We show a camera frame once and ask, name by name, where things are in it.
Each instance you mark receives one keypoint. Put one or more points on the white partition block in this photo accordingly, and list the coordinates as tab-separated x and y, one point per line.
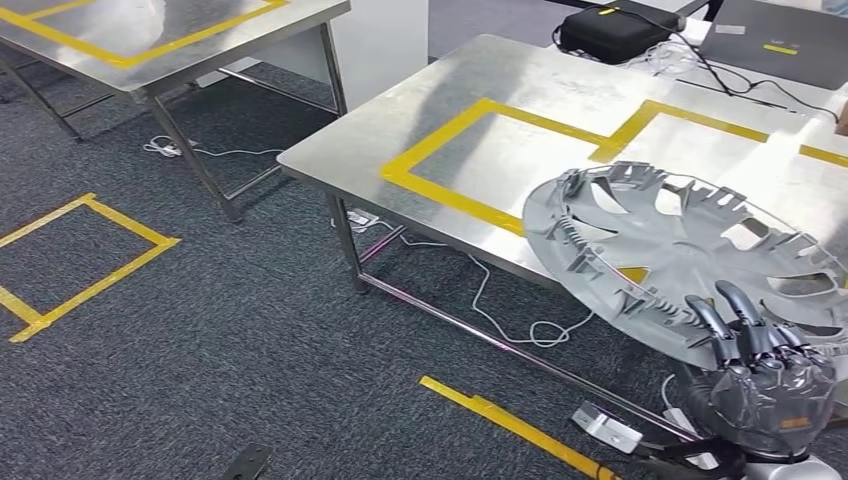
384	46

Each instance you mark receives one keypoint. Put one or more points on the stainless steel workbench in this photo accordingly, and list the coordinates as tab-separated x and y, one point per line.
497	86

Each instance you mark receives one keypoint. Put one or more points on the black robot foot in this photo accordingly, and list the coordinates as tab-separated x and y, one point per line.
246	462

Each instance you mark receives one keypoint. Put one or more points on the grey plastic wheel hubcap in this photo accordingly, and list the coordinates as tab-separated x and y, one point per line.
696	258

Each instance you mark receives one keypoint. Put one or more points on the yellow floor tape square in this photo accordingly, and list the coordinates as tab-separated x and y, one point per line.
106	281

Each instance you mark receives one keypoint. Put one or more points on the yellow workbench tape rectangle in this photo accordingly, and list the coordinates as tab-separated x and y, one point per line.
450	195
702	119

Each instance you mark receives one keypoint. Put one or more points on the yellow floor tape strip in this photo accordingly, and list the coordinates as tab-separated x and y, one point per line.
517	427

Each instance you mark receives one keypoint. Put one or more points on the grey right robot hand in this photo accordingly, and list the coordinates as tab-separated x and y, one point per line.
775	397

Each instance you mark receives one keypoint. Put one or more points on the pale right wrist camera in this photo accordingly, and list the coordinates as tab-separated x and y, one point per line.
606	429

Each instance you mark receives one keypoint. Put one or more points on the black carrying bag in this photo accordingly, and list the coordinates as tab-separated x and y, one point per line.
616	33

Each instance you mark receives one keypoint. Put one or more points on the stainless steel table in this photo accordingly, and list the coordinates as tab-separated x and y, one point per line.
311	13

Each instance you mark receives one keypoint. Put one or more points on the dark grey laptop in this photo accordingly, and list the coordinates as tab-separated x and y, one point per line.
782	26

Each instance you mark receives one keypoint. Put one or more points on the yellow table tape rectangle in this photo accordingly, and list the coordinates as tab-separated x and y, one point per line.
126	61

